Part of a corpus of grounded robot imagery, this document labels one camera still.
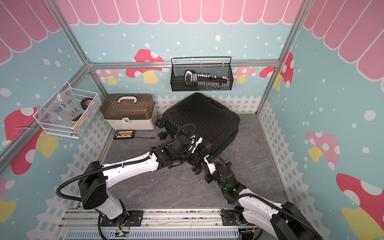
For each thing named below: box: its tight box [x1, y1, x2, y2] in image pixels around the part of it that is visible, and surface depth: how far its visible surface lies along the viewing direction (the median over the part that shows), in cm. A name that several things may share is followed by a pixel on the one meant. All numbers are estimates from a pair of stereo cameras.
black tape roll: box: [80, 97, 94, 110], surface depth 81 cm
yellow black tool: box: [71, 113, 83, 124], surface depth 66 cm
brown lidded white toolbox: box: [100, 93, 157, 130], surface depth 103 cm
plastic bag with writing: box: [39, 88, 85, 127], surface depth 68 cm
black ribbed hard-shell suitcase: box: [155, 93, 241, 175], surface depth 91 cm
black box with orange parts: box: [113, 130, 136, 140], surface depth 108 cm
